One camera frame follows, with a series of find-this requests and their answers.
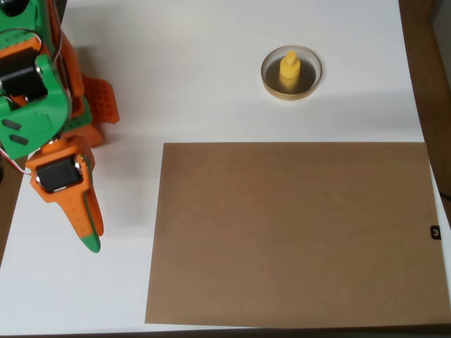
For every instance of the orange gripper, black servo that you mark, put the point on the orange gripper, black servo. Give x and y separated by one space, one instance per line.
60 178

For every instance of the small yellow plastic piece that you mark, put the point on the small yellow plastic piece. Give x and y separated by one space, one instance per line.
289 68

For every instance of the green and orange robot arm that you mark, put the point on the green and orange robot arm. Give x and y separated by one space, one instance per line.
35 119

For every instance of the orange robot base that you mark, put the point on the orange robot base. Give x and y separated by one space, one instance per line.
102 102

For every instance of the round gold-rimmed dish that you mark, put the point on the round gold-rimmed dish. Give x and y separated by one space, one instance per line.
273 82

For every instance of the brown cardboard sheet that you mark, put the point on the brown cardboard sheet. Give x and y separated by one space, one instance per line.
282 229

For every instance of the small black clip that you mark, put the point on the small black clip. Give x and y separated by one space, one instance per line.
435 232

